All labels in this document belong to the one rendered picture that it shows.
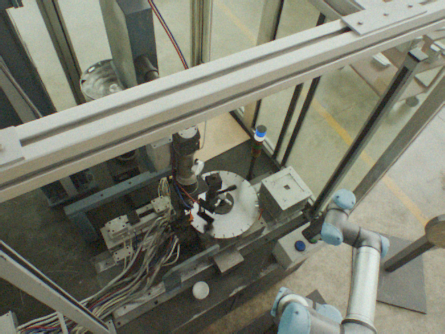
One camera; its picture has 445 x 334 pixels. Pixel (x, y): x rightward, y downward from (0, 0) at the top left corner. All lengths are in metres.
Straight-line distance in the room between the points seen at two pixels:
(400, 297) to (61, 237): 2.11
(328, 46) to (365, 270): 0.84
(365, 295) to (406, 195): 2.05
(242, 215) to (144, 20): 0.87
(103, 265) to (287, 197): 0.88
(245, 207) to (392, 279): 1.46
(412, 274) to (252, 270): 1.45
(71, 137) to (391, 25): 0.43
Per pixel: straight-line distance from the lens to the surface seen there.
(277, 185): 1.68
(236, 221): 1.50
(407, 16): 0.58
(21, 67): 1.32
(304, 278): 2.51
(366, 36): 0.52
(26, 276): 0.81
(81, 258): 1.72
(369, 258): 1.22
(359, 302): 1.13
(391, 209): 2.99
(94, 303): 1.64
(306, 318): 1.01
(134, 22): 1.09
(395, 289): 2.71
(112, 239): 1.62
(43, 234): 1.83
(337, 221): 1.25
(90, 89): 1.83
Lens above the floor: 2.31
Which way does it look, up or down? 56 degrees down
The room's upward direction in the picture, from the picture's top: 8 degrees clockwise
